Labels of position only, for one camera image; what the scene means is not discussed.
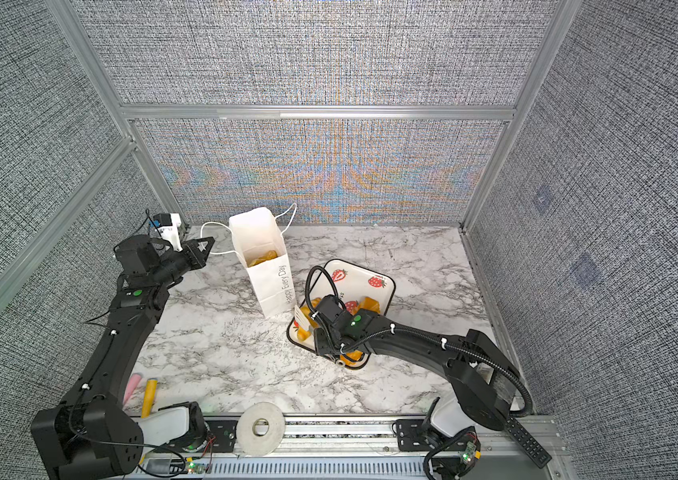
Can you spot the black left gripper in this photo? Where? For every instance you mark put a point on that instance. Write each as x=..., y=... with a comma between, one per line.
x=198, y=259

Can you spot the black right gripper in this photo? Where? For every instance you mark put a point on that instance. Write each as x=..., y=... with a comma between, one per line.
x=320, y=347

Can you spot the white paper gift bag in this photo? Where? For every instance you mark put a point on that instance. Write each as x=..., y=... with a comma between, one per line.
x=252, y=234

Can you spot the round bun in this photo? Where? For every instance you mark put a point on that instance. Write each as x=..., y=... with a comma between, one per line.
x=267, y=256

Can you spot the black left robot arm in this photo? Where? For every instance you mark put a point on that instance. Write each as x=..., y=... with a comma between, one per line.
x=87, y=435

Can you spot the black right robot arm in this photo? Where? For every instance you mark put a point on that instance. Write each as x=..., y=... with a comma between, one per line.
x=487, y=385

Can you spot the croissant left of tray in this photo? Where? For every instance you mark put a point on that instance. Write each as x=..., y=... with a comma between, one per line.
x=300, y=336

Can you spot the white rectangular black-rimmed tray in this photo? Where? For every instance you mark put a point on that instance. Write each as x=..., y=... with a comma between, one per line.
x=353, y=282

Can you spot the purple plastic fork toy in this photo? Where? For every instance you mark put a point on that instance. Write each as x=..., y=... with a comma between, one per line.
x=131, y=385

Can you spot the yellow plastic scoop toy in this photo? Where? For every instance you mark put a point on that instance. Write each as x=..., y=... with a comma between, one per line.
x=148, y=397

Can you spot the white tape roll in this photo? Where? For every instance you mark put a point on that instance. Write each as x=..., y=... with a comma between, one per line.
x=260, y=429

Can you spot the small circuit board right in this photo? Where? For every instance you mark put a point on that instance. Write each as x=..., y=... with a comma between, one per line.
x=468, y=458

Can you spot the small green circuit board left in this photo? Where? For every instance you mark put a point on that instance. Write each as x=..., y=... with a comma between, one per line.
x=197, y=466

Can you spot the black tv remote control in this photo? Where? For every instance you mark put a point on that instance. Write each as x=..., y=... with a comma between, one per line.
x=528, y=443

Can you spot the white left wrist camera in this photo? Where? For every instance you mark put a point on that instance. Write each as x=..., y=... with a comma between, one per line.
x=169, y=227

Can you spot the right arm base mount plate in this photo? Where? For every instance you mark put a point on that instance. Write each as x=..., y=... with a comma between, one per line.
x=417, y=435

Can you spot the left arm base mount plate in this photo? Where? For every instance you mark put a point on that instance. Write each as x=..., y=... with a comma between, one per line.
x=215, y=435

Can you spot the aluminium front rail frame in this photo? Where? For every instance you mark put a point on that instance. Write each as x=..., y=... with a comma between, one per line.
x=364, y=446

